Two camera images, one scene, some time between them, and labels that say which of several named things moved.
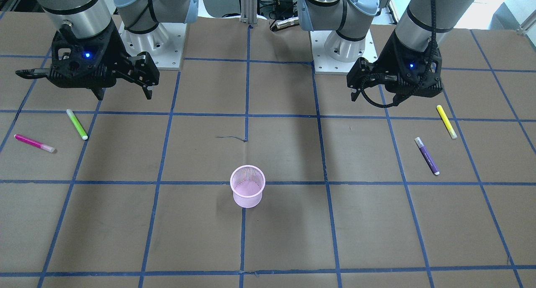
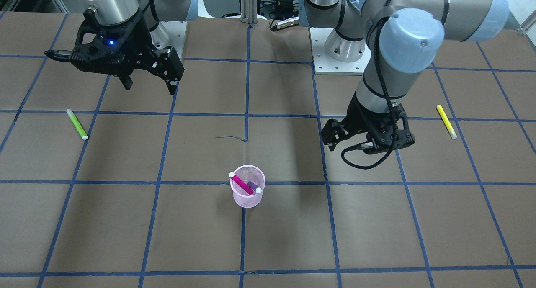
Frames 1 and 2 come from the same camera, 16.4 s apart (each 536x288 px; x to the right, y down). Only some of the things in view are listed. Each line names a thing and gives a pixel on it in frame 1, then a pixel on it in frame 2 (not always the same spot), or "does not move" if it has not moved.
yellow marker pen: x=447 y=122 does not move
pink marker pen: x=42 y=146 → x=248 y=188
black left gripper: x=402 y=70 → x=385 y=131
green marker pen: x=83 y=133 does not move
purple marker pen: x=427 y=156 → x=258 y=189
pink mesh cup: x=247 y=181 does not move
